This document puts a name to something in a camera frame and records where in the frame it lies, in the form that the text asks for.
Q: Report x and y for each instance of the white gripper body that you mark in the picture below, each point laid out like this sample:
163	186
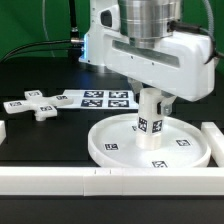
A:
177	64

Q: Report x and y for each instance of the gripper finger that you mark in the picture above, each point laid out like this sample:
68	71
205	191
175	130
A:
136	87
165	105

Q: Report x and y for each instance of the white round table top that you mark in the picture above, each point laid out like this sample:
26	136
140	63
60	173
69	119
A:
112	143

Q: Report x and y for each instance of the white cross-shaped table base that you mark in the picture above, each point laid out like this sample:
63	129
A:
44	107

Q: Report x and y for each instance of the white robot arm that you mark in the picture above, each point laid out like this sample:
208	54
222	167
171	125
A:
146	41

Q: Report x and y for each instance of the white marker plate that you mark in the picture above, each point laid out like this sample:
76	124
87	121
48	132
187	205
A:
101	99

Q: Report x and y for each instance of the white right fence bar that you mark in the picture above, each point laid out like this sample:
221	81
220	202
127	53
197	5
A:
215	139

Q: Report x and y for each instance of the white fence bar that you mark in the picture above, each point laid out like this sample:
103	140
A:
215	139
110	181
2	131

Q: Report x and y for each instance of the white left fence bar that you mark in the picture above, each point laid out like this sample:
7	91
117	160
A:
2	131

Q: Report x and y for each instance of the white front fence bar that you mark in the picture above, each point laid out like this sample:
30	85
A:
110	181

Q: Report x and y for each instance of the black vertical cable connector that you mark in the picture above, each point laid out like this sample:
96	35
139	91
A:
73	22

